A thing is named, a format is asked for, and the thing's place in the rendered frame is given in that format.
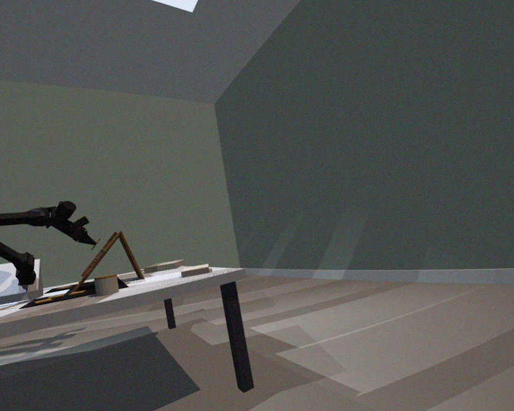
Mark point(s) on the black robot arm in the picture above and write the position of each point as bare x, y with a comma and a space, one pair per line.
24, 263

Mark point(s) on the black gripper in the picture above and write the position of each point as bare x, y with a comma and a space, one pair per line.
79, 234

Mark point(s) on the tan flat rectangular board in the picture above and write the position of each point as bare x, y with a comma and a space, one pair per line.
195, 270

